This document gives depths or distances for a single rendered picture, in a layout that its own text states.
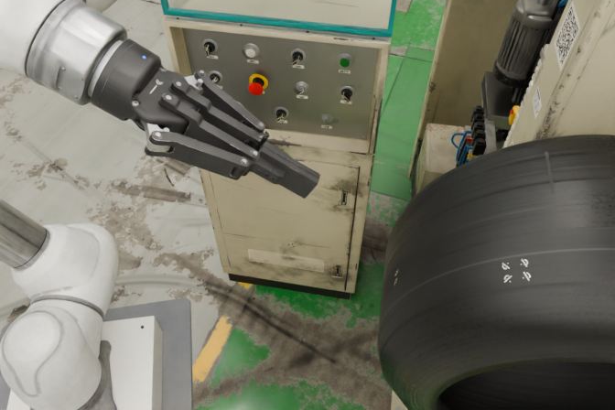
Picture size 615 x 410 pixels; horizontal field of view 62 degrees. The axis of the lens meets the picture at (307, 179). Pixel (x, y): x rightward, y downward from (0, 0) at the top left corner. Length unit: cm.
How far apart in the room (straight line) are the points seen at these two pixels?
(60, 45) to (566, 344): 60
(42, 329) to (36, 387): 11
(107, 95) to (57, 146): 251
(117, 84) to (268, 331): 172
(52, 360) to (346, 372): 123
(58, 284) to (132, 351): 27
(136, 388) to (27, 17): 96
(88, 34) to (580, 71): 65
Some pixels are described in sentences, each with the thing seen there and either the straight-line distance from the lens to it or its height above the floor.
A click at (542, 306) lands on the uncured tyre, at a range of 64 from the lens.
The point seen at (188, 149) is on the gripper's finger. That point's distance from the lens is 50.
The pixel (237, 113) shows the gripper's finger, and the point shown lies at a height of 158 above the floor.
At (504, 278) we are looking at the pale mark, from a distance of 64.
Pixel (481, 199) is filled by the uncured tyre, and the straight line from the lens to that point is 72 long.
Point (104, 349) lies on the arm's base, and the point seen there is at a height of 77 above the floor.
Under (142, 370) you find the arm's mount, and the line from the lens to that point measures 133.
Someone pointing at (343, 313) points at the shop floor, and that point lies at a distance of 217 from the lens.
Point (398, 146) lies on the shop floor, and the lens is 276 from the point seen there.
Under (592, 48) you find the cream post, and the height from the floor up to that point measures 154.
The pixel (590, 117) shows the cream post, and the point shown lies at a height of 141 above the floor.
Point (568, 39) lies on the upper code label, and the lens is 87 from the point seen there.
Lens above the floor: 195
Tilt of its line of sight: 49 degrees down
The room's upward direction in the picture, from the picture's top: straight up
